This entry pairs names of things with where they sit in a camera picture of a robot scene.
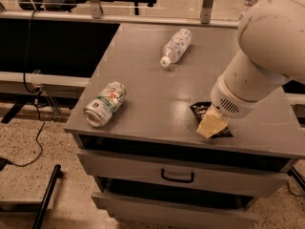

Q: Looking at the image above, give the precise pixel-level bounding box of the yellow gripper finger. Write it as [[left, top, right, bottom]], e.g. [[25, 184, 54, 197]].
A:
[[196, 107, 228, 139]]

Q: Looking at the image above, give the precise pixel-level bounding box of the black rxbar chocolate wrapper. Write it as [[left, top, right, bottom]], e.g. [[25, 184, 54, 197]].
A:
[[190, 102, 233, 138]]

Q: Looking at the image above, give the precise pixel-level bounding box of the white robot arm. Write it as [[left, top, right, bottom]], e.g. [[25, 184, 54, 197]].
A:
[[197, 0, 305, 138]]

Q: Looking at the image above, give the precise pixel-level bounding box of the clear plastic bottle blue label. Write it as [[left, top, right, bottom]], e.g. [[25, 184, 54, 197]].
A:
[[160, 29, 192, 68]]

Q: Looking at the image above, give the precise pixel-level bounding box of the grey drawer cabinet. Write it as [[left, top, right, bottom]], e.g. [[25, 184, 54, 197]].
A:
[[66, 24, 304, 229]]

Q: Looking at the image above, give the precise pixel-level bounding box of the green white soda can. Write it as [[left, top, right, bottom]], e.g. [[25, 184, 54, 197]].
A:
[[84, 81, 127, 127]]

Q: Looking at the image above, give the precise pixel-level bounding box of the black metal floor leg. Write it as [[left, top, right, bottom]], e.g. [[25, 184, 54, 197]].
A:
[[31, 164, 62, 229]]

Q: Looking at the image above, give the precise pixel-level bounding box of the black drawer handle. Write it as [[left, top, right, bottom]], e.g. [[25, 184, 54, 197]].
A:
[[160, 169, 194, 184]]

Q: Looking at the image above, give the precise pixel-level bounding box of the grey metal rail frame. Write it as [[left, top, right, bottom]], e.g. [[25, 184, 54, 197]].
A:
[[0, 0, 243, 28]]

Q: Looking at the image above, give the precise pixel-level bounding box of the black power cable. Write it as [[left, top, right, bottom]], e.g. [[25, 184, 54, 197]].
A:
[[6, 10, 46, 168]]

